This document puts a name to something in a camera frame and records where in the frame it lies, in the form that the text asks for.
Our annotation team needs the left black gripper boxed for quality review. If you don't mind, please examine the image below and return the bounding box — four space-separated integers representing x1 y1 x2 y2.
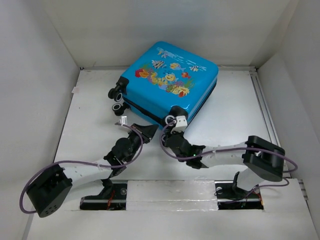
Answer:
125 123 157 163

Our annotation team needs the blue kids suitcase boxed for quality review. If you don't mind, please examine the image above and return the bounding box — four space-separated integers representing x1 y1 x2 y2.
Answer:
108 41 219 126

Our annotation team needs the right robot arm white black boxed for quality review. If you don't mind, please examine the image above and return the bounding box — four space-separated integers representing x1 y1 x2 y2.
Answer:
160 130 285 202

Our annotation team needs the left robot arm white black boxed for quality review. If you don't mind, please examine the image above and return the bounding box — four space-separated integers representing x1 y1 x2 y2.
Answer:
20 123 159 218

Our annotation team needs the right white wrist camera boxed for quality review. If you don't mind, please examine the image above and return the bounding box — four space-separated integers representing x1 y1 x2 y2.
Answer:
172 115 188 133

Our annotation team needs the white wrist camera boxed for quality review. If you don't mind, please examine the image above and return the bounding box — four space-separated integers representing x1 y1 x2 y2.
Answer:
115 115 128 128
172 115 188 133

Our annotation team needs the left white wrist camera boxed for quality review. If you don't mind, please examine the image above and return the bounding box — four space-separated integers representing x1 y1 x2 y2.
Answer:
115 115 128 128

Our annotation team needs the aluminium frame rail right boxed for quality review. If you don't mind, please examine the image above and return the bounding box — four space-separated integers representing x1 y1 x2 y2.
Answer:
249 67 292 178

